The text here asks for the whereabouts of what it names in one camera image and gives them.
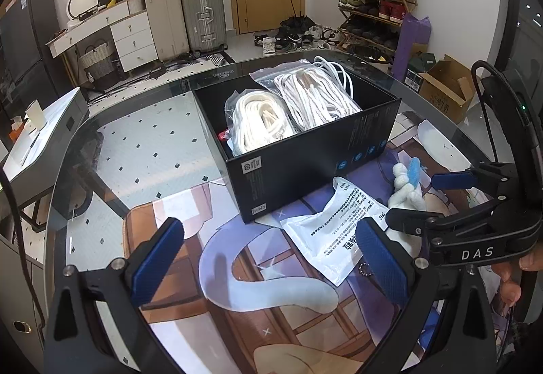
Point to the woven basket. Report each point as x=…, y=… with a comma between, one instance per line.
x=99, y=64

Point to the red white snack packet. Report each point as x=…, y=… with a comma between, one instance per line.
x=221, y=136

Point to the white trash bin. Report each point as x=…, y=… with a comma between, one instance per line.
x=373, y=60

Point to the person's right hand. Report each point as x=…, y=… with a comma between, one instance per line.
x=511, y=291

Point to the open cardboard box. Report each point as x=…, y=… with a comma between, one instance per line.
x=441, y=90

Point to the dark refrigerator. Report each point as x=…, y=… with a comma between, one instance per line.
x=25, y=39

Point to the purple yoga mat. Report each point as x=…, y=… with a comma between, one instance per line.
x=409, y=43

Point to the white vanity desk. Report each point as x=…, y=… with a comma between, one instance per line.
x=131, y=39

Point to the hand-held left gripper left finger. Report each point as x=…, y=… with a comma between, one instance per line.
x=157, y=264

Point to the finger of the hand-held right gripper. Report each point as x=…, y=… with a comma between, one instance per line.
x=409, y=223
x=452, y=180

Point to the white grey coffee table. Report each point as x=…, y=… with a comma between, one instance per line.
x=51, y=128

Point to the white cup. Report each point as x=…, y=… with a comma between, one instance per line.
x=34, y=114

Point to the small black device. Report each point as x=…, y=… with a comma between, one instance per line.
x=157, y=71

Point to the silver suitcase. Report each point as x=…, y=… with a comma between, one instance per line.
x=203, y=13

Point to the pile of shoes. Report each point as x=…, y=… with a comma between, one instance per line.
x=297, y=37

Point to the black cardboard box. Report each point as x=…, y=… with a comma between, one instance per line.
x=297, y=170

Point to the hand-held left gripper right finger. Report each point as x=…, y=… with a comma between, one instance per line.
x=382, y=264

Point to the beige suitcase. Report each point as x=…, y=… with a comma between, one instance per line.
x=167, y=18

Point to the glass table top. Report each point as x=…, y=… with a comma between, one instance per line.
x=191, y=60

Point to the white printed plastic packet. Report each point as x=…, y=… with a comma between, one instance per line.
x=326, y=238

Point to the white blue plush toy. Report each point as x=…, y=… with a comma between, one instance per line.
x=403, y=198

